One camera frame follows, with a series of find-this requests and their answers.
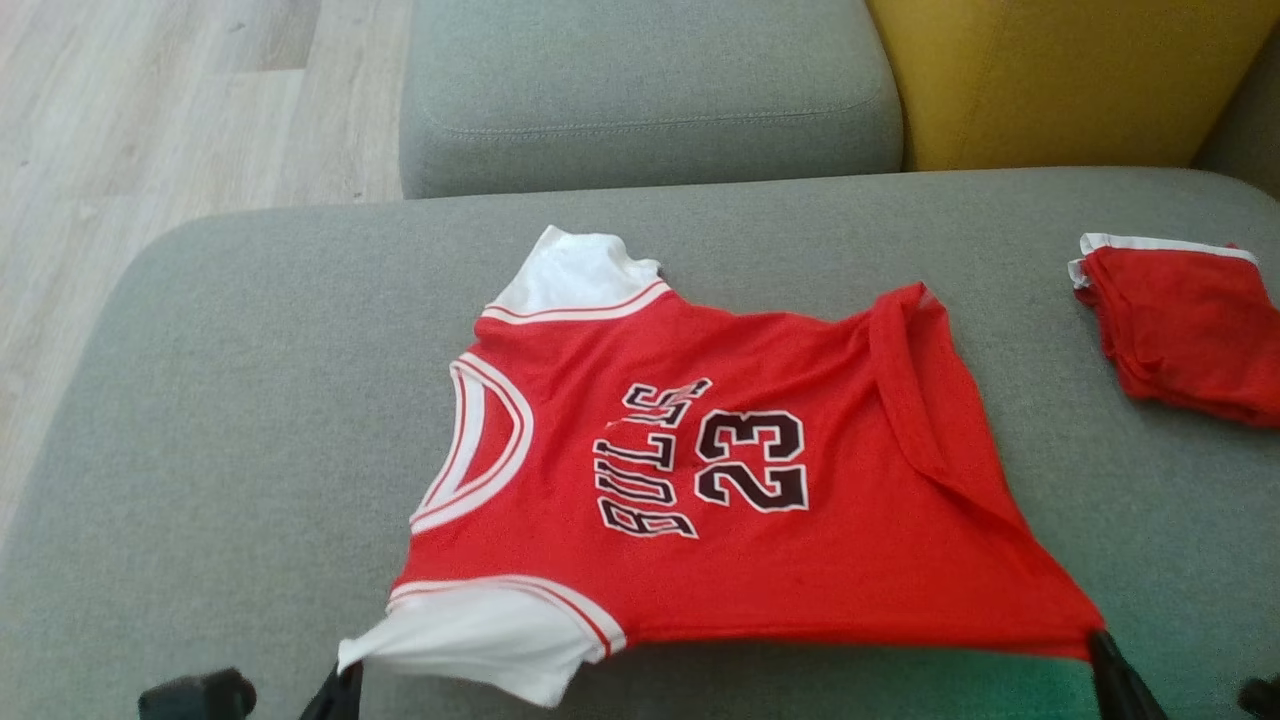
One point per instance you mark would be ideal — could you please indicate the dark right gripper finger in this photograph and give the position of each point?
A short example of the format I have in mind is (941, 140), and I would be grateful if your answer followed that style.
(1142, 705)
(1110, 685)

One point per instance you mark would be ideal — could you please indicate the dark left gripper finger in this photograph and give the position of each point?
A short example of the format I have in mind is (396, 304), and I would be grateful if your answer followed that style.
(355, 695)
(325, 700)

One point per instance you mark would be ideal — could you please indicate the red Bulls 23 jersey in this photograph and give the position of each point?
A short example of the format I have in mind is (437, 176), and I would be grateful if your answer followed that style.
(800, 560)

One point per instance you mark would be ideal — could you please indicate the red shorts with white waistband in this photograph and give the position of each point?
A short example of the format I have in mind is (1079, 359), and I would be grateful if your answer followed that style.
(1185, 330)

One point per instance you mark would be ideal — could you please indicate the large grey sofa chaise cushion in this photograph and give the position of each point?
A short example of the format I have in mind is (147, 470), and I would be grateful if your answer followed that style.
(250, 400)

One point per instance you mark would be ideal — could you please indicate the large yellow sofa back cushion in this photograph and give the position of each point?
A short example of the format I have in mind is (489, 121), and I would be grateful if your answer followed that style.
(1070, 80)

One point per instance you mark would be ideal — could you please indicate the grey sofa seat cushion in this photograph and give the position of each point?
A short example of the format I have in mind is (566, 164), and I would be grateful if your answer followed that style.
(650, 90)

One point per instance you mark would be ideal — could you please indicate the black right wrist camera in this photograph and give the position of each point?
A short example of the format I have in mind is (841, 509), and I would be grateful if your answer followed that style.
(1262, 700)

